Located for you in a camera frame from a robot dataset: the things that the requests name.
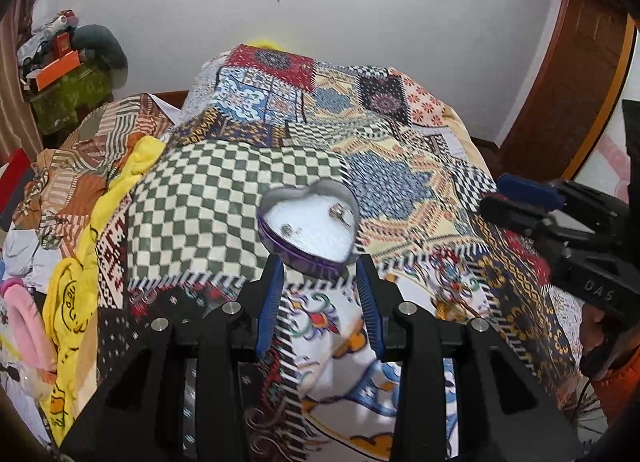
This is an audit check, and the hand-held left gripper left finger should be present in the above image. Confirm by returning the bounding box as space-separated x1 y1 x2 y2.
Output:
60 254 286 462

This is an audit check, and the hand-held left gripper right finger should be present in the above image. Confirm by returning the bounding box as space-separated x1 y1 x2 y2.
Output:
355 253 583 462

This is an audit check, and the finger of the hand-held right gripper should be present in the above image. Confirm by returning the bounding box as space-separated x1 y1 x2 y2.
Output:
475 194 556 243
497 173 568 210

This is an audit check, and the heart-shaped purple tin box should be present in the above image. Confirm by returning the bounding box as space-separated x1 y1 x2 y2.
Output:
257 179 361 278

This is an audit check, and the red cord teal bead bracelet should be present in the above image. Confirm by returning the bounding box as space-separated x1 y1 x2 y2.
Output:
432 249 481 293

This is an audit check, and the person's right forearm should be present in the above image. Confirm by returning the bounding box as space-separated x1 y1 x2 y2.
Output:
592 344 640 423

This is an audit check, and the gold jewelry piece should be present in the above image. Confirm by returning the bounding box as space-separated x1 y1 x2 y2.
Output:
435 292 480 324

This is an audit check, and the person's right hand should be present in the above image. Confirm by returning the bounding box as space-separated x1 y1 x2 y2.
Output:
580 304 620 345

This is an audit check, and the wooden door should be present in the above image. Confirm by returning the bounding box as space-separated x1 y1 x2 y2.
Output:
497 0 637 183

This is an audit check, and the colourful patchwork blanket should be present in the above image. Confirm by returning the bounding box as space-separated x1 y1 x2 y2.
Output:
95 44 591 462

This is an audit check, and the yellow printed cloth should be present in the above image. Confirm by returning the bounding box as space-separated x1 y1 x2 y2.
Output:
42 134 166 448

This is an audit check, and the brown striped patchwork blanket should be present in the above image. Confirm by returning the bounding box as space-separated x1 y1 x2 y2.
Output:
10 94 176 263

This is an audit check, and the pink plush toy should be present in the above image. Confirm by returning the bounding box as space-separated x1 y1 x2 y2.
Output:
0 277 58 374

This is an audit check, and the light grey cloth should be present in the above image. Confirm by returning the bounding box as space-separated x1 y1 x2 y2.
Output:
2 229 51 279

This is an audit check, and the dark green cushion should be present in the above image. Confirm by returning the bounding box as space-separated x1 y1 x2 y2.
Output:
72 23 129 70

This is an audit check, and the long orange box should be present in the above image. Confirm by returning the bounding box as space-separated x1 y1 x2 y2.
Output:
35 49 83 91

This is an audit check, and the striped curtain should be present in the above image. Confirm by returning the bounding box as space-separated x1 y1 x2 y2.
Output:
0 0 53 163

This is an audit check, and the pile of small household things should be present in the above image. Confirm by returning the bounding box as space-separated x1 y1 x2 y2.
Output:
17 9 81 73

